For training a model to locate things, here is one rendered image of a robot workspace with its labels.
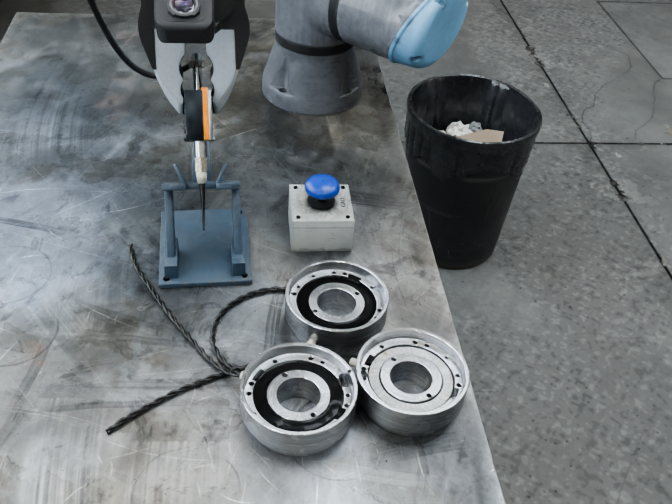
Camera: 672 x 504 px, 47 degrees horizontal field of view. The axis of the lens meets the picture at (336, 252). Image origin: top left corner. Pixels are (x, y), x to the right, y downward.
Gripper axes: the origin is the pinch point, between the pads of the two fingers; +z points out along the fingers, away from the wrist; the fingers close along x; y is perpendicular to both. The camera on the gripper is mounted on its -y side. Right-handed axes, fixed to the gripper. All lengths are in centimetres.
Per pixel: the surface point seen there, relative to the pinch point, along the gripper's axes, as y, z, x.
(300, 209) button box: 3.0, 15.4, -10.8
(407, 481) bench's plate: -29.9, 19.9, -16.8
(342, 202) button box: 4.1, 15.4, -15.8
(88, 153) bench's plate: 22.1, 20.0, 14.7
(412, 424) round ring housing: -26.0, 17.2, -17.7
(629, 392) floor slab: 38, 100, -96
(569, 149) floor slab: 139, 99, -120
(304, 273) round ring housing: -6.5, 16.5, -10.2
